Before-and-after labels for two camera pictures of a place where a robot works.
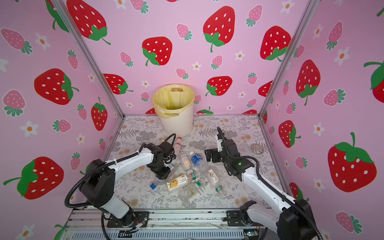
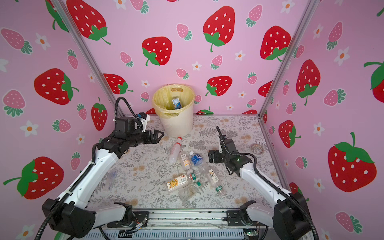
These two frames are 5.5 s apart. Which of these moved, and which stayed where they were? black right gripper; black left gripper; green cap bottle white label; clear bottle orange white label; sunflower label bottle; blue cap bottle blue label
Moved: black left gripper; blue cap bottle blue label
Stayed: green cap bottle white label; sunflower label bottle; clear bottle orange white label; black right gripper
